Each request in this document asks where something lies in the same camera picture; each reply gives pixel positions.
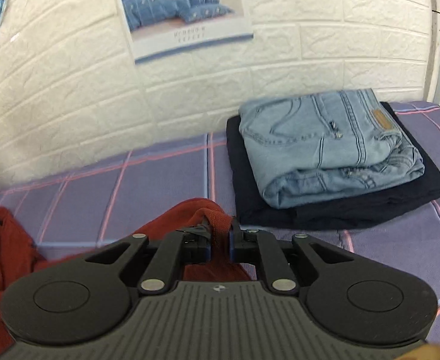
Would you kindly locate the red pants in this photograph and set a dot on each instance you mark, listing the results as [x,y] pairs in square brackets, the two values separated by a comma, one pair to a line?
[19,256]

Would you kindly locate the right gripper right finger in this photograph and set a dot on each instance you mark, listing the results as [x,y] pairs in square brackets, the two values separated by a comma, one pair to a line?
[263,251]

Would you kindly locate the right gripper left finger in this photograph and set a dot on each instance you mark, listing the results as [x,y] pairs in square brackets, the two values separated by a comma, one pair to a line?
[167,258]

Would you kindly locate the folded dark navy pants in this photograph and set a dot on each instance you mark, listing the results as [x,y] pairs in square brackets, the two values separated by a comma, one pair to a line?
[349,213]

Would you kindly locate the purple plaid bed sheet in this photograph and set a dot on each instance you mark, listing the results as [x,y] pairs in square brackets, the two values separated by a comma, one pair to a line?
[76,211]

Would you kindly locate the folded light blue jeans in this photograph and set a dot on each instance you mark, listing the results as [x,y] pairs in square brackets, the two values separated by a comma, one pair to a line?
[319,147]

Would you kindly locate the bedding poster on wall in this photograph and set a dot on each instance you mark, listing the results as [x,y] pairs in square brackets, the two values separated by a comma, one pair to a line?
[159,28]

